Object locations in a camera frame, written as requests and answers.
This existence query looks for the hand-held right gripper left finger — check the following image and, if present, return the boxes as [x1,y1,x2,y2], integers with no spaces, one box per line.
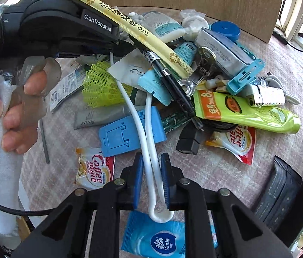
[10,153,144,258]

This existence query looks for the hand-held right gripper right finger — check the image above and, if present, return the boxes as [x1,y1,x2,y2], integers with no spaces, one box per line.
[160,153,293,258]

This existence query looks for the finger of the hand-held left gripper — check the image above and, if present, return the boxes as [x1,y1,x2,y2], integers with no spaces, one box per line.
[59,38,140,53]
[52,49,117,60]

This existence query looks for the white cable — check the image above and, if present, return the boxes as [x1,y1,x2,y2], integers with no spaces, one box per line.
[263,71,300,105]
[109,53,174,223]

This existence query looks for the white blue printed packet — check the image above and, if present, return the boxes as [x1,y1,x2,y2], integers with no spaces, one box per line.
[49,68,87,112]

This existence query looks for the black pen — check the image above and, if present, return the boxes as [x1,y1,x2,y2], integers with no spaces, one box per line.
[136,46,204,130]

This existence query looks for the pink checked desktop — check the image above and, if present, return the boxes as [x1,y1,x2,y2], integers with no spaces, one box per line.
[20,5,303,248]

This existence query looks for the person's left hand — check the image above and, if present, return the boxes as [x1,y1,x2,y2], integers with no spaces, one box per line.
[0,56,62,155]

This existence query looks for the yellow chopstick sleeve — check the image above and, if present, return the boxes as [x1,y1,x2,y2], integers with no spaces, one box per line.
[65,0,190,79]

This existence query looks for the white pouch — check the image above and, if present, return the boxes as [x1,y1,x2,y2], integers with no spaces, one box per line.
[107,49,153,88]

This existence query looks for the green shuttlecock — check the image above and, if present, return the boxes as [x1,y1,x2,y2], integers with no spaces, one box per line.
[82,61,133,108]

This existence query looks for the white blue lotion tube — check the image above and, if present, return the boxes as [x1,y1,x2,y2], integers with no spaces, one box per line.
[140,11,186,43]

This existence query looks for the black plug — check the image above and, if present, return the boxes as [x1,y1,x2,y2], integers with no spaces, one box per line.
[175,125,205,155]

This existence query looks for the coffee creamer sachet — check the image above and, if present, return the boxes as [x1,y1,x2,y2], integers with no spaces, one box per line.
[205,125,257,166]
[75,147,116,190]

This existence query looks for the blue plastic phone stand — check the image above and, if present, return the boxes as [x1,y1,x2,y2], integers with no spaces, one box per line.
[98,106,167,158]

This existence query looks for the light blue sachet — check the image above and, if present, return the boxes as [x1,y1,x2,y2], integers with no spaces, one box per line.
[138,68,174,107]

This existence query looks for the small teal white tube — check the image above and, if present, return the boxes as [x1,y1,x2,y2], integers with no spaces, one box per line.
[172,41,198,68]

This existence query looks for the green printed strip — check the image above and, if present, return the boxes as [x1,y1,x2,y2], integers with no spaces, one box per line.
[162,107,195,130]

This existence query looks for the blue tissue packet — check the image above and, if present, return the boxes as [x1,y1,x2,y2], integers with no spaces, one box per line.
[121,210,219,258]

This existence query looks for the grey cosmetic tube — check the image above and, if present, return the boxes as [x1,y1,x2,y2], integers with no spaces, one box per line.
[73,104,148,130]

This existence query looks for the clear bag of cotton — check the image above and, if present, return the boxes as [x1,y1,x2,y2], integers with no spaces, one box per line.
[179,9,212,41]

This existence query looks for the steel bulldog clip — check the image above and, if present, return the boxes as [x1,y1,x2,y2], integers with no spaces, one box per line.
[178,46,218,96]

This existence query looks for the upright wooden board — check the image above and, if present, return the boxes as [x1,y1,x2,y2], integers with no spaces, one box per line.
[85,0,286,44]

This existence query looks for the grey blue box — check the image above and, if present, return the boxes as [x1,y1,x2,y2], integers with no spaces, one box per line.
[194,28,257,72]

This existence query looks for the blue round case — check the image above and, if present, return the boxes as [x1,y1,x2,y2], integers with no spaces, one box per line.
[211,21,241,42]

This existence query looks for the green tube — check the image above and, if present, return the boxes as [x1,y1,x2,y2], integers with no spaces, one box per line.
[193,88,302,135]

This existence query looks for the black printed pouch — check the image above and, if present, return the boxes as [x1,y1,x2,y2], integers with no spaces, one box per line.
[251,155,303,233]

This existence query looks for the blue plastic clothespin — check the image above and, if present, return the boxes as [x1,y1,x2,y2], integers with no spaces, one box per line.
[226,58,266,95]

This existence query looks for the patterned lighter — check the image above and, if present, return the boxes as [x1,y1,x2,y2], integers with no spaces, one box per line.
[244,83,287,108]

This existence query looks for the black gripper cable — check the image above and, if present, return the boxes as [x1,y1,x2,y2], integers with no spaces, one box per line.
[0,191,51,217]

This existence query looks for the white coiled cable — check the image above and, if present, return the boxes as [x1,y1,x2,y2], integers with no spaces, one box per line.
[263,71,300,105]

